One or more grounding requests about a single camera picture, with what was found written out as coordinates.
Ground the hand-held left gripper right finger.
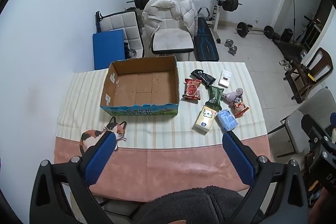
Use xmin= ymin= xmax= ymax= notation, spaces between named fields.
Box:
xmin=222 ymin=131 xmax=309 ymax=224

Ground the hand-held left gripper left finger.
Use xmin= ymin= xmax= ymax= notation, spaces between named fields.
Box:
xmin=30 ymin=132 xmax=118 ymax=224

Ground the blue tissue pack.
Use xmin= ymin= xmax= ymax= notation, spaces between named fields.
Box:
xmin=216 ymin=109 xmax=239 ymax=132

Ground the yellow tissue pack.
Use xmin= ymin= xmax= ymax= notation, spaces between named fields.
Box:
xmin=193 ymin=105 xmax=219 ymax=134

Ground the orange snack packet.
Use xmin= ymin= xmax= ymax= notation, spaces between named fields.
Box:
xmin=228 ymin=97 xmax=249 ymax=119

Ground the purple plush toy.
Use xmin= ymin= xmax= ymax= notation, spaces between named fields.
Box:
xmin=222 ymin=88 xmax=243 ymax=104

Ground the green snack packet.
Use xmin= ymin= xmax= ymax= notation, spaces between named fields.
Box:
xmin=205 ymin=85 xmax=223 ymax=111

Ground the small white card box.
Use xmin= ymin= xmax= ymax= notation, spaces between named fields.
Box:
xmin=218 ymin=70 xmax=232 ymax=88

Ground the cardboard box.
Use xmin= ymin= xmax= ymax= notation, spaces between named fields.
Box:
xmin=100 ymin=55 xmax=180 ymax=117

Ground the red snack packet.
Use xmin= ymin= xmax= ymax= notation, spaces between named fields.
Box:
xmin=182 ymin=78 xmax=202 ymax=102

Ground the black snack packet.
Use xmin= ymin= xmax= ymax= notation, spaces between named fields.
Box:
xmin=190 ymin=69 xmax=216 ymax=88

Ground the person's right forearm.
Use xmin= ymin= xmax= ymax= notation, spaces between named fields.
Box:
xmin=311 ymin=186 xmax=336 ymax=224

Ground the grey folding chair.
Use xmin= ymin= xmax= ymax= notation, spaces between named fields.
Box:
xmin=268 ymin=88 xmax=336 ymax=159

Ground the dark wooden chair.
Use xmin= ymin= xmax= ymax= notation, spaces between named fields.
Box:
xmin=283 ymin=48 xmax=333 ymax=104

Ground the striped pink cat-print tablecloth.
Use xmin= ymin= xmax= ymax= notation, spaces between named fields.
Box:
xmin=54 ymin=61 xmax=271 ymax=204

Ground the person's dark fleece clothing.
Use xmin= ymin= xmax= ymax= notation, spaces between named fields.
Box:
xmin=136 ymin=186 xmax=263 ymax=224

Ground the dark wooden shelf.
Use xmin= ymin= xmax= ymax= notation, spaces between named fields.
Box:
xmin=294 ymin=15 xmax=324 ymax=50

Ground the black speaker box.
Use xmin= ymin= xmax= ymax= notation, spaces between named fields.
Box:
xmin=282 ymin=28 xmax=294 ymax=43

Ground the thin leaning metal rod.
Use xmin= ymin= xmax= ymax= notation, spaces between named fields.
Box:
xmin=290 ymin=0 xmax=296 ymax=30

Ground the black and blue weight bench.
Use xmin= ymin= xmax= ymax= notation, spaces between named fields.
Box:
xmin=194 ymin=7 xmax=220 ymax=61

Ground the short floor barbell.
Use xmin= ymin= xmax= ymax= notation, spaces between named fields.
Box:
xmin=236 ymin=21 xmax=275 ymax=39

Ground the white padded chair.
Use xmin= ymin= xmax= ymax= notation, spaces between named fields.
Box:
xmin=151 ymin=0 xmax=195 ymax=54

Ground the black metal bar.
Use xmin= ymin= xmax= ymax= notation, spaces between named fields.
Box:
xmin=95 ymin=11 xmax=103 ymax=33

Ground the white quilted chair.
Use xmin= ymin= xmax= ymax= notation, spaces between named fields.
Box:
xmin=101 ymin=10 xmax=143 ymax=59

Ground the white puffer jacket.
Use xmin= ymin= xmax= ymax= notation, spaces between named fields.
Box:
xmin=142 ymin=0 xmax=198 ymax=50

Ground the barbell with black plates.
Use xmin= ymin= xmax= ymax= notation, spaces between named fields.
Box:
xmin=126 ymin=0 xmax=243 ymax=13

